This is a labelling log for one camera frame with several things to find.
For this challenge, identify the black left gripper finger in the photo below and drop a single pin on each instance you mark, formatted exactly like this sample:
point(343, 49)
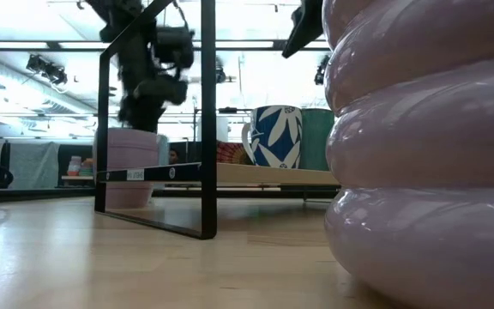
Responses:
point(153, 119)
point(130, 118)

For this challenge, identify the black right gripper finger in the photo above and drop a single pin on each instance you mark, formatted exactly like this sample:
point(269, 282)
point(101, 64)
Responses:
point(309, 26)

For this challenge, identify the pink ribbed mug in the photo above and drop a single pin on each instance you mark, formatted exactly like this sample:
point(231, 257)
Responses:
point(131, 154)

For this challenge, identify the teal cup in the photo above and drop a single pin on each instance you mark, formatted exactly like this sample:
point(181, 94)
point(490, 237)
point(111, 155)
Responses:
point(315, 137)

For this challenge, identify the blue white patterned mug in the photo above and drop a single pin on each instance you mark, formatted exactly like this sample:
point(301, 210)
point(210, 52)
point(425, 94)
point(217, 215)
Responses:
point(277, 137)

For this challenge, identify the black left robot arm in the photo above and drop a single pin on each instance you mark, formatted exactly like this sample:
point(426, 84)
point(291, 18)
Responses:
point(118, 13)

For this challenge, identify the person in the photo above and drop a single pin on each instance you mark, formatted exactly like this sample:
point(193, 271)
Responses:
point(173, 156)

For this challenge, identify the colourful stacked containers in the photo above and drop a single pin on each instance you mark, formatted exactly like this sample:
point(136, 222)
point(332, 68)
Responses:
point(87, 168)

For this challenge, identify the red white plastic bottle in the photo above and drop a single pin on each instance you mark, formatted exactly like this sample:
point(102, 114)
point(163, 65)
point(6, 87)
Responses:
point(74, 166)

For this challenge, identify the small wooden shelf board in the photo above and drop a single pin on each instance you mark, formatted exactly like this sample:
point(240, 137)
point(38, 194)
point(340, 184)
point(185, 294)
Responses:
point(77, 177)

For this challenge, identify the orange patterned cloth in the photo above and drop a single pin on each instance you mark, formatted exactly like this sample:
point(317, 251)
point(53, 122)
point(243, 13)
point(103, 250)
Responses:
point(232, 154)

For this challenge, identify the grey-green fabric panel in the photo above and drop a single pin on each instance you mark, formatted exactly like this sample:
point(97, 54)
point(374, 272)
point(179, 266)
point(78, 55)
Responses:
point(34, 165)

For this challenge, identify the pink bubble-shaped mug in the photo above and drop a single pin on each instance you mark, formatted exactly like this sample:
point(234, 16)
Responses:
point(423, 150)

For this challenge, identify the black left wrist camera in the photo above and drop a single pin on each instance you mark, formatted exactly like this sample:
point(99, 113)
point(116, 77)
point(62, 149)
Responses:
point(174, 45)

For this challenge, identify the black metal rack frame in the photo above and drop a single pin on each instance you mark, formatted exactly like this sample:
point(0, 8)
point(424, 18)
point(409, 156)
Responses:
point(207, 129)

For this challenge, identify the black overhead frame beam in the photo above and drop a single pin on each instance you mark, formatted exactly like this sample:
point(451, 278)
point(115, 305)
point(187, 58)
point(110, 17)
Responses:
point(251, 49)

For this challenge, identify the black metal stand frame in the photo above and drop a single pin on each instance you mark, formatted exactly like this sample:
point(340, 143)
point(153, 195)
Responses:
point(230, 110)

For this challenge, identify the black ceiling-mounted camera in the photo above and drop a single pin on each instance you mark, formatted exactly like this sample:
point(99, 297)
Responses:
point(47, 70)

